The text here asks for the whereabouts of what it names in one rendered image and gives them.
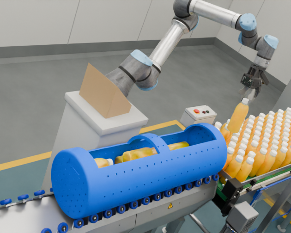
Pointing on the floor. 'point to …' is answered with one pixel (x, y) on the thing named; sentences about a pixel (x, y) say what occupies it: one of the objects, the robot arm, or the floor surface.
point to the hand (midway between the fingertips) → (246, 100)
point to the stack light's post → (279, 204)
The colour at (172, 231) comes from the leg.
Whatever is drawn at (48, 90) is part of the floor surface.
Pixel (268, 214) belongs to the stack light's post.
